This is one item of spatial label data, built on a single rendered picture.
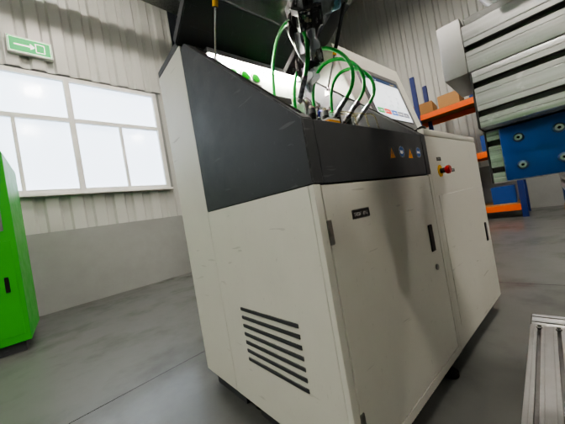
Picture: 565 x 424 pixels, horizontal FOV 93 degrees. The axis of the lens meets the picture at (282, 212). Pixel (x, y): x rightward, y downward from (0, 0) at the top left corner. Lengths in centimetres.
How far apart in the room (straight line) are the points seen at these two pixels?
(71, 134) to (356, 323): 454
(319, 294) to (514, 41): 58
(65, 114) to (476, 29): 479
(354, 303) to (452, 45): 56
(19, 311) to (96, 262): 166
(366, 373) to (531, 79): 67
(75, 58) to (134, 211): 233
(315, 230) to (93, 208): 419
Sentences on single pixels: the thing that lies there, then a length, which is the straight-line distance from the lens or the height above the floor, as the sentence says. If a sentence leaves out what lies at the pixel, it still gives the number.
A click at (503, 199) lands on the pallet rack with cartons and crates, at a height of 31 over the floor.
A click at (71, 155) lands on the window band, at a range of 478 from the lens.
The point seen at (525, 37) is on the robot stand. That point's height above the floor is 92.
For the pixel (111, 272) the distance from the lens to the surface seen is 462.
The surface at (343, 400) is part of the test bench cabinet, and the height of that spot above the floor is 27.
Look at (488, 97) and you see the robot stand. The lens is 55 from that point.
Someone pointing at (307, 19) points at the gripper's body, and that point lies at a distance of 93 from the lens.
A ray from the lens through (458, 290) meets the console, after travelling 138.
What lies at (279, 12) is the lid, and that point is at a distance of 144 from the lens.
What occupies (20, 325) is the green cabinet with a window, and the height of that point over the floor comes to 21.
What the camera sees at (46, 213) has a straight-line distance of 457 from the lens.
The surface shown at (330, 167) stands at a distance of 69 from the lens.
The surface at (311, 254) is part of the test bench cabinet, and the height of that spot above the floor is 62.
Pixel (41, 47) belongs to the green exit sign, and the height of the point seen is 344.
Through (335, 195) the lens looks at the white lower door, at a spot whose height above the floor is 76.
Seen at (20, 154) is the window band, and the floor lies 200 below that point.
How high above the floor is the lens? 74
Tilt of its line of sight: level
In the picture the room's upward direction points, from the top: 10 degrees counter-clockwise
